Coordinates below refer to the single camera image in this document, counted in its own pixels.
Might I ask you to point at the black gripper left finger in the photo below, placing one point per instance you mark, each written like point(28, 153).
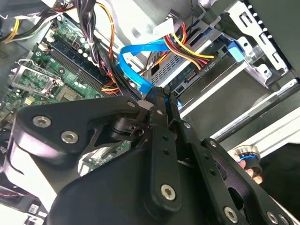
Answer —
point(70, 122)

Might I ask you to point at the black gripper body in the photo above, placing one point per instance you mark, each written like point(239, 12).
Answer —
point(112, 199)

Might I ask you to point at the hard disk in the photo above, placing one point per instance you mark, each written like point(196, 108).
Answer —
point(180, 80)

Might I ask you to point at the person's hand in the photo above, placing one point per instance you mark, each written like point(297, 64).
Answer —
point(255, 178)

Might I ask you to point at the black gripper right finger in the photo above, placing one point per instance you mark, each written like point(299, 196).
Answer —
point(204, 168)

